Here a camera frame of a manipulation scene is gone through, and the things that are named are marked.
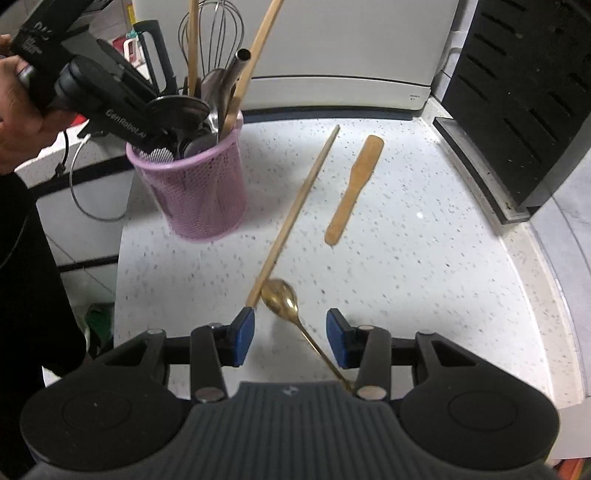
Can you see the white countertop appliance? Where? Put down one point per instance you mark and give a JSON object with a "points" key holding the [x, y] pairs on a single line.
{"points": [[346, 41]]}

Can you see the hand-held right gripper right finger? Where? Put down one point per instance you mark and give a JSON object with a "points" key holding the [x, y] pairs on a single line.
{"points": [[338, 339]]}

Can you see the person's dark clothing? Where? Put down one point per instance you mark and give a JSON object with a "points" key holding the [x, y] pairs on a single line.
{"points": [[32, 300]]}

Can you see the slim steel utensil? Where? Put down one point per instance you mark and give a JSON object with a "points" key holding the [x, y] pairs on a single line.
{"points": [[213, 92]]}

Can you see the bent steel straw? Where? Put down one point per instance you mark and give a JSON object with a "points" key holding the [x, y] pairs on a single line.
{"points": [[240, 64]]}

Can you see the green plastic bag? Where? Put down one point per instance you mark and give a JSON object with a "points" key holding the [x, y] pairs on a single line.
{"points": [[99, 327]]}

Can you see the black knife block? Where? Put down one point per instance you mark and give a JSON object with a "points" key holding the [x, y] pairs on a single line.
{"points": [[517, 92]]}

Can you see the person's left hand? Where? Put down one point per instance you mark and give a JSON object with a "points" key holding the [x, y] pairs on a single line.
{"points": [[18, 124]]}

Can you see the gold spoon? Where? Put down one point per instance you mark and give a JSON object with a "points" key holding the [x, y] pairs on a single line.
{"points": [[279, 295]]}

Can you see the pink mesh utensil holder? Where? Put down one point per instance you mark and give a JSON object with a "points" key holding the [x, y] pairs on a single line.
{"points": [[198, 198]]}

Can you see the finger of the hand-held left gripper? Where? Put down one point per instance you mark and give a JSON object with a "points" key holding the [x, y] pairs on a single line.
{"points": [[164, 142], [129, 69]]}

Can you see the red white container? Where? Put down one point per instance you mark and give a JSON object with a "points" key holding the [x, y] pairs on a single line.
{"points": [[124, 46]]}

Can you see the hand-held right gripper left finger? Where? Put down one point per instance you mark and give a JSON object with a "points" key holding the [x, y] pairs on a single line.
{"points": [[242, 337]]}

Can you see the wooden spatula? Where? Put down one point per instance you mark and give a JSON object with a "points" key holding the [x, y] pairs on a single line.
{"points": [[355, 184]]}

